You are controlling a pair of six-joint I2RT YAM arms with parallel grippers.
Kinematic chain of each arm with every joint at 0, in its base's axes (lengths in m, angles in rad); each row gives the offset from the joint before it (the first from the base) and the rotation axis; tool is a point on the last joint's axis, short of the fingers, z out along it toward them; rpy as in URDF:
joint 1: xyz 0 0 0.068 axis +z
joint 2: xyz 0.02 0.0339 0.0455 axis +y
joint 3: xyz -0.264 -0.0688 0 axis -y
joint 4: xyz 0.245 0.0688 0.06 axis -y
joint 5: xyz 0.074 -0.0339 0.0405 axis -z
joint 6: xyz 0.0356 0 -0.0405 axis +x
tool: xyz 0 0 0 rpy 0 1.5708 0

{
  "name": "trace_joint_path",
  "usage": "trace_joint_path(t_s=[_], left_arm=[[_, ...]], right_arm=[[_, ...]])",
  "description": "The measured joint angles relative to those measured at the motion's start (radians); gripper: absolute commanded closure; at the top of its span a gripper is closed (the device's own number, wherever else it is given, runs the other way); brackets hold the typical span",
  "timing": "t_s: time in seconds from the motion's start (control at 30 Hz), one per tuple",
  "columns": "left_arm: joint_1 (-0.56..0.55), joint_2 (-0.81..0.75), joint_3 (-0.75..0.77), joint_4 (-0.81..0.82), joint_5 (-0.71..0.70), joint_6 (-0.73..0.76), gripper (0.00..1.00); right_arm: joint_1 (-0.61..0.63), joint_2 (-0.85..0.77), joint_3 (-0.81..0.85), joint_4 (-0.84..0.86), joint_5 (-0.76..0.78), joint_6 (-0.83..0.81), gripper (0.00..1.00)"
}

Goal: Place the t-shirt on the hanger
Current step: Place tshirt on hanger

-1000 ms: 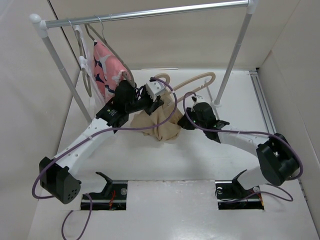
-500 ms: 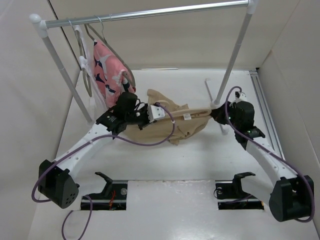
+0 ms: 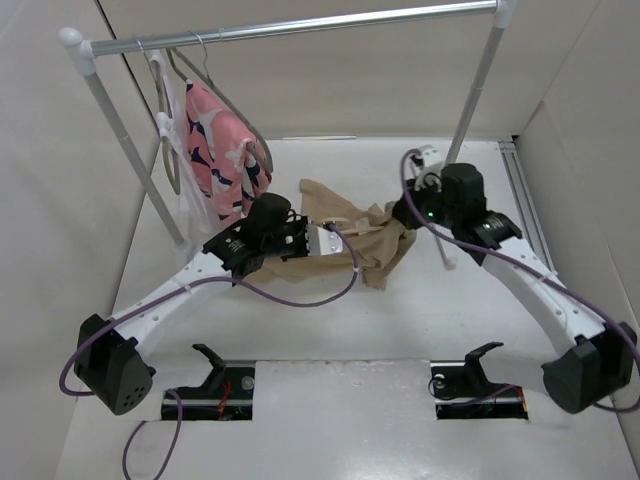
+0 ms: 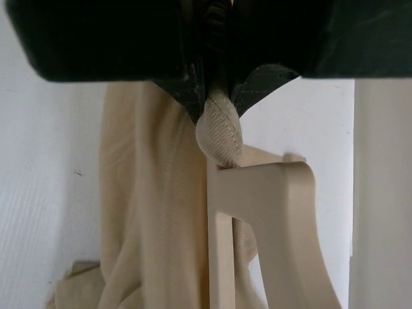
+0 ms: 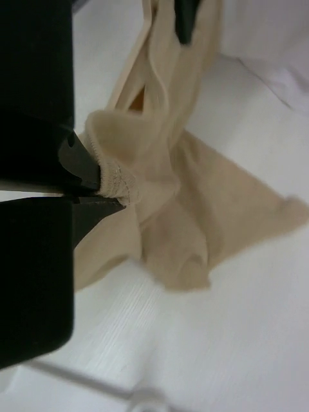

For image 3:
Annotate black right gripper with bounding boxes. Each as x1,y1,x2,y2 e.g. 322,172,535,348
388,174,460,230

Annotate beige t shirt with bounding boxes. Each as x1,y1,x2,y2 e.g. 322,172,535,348
249,179,417,290

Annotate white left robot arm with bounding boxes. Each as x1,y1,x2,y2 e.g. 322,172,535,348
74,193,319,415

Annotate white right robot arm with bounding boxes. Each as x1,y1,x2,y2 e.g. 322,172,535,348
392,163,639,414

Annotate pink patterned shirt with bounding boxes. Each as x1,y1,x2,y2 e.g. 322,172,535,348
185,80,272,227

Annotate white garment on hanger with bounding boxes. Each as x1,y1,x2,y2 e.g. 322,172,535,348
165,59,218,238

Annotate grey hanger with pink shirt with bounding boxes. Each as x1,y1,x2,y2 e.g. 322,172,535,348
165,31,274,174

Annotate white clothes rack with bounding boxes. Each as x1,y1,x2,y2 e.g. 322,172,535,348
57,1,518,267

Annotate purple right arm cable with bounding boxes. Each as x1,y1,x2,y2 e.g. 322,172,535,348
399,148,640,411

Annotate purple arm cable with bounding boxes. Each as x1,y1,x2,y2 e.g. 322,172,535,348
399,148,640,411
59,227,361,479

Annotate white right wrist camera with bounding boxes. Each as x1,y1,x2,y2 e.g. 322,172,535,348
410,145,444,191

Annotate aluminium rail right side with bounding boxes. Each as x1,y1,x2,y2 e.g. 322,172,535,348
498,140,556,272

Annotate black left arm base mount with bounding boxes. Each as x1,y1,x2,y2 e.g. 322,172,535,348
174,344,256,422

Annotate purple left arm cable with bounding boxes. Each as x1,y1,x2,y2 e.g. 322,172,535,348
59,227,361,479

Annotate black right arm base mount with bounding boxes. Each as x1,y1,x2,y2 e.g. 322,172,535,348
427,342,529,420

